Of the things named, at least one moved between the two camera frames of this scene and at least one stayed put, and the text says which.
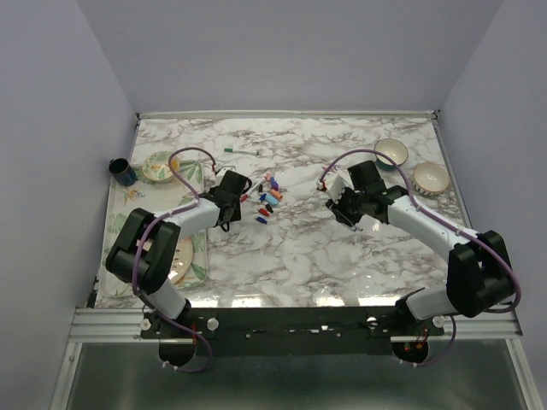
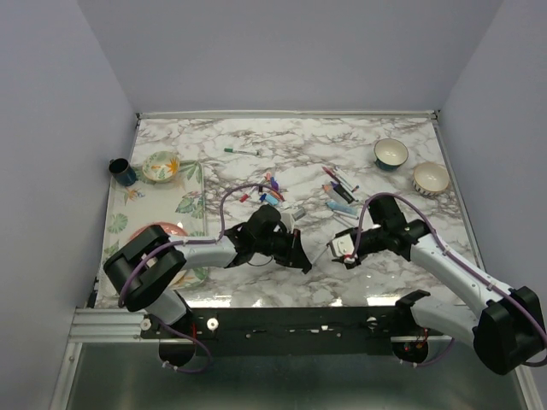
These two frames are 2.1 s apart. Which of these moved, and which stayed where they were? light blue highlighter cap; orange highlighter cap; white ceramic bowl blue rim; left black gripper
Moved: left black gripper
Stayed: white ceramic bowl blue rim; orange highlighter cap; light blue highlighter cap
